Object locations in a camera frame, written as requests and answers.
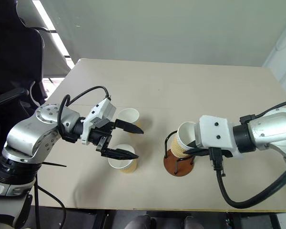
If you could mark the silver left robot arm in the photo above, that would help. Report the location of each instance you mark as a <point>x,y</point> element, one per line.
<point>26,138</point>

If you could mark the black zip tie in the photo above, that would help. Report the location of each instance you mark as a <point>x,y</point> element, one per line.
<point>56,164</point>

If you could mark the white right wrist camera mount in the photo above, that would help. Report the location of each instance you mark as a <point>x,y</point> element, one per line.
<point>214,136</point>

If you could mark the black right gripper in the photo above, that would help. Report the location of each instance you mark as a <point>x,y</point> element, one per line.
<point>227,153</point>

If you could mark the black office chair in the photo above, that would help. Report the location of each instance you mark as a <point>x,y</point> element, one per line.
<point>14,59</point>

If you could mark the black table frame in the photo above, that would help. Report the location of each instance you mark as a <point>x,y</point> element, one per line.
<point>101,220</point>

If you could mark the dark rounded shape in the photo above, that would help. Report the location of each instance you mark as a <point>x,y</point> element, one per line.
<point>139,221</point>
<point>191,223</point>

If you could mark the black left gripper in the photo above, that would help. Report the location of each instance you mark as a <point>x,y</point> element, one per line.
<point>102,136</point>

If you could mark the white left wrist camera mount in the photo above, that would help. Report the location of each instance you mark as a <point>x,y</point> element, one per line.
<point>102,112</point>

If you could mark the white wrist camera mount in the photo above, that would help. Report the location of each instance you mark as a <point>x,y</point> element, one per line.
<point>214,136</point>
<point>102,112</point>

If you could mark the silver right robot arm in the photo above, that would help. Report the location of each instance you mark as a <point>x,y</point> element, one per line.
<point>271,128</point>

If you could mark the ribbed tan paper cup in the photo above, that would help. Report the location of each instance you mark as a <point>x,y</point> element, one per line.
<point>181,145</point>
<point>126,167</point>
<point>129,115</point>

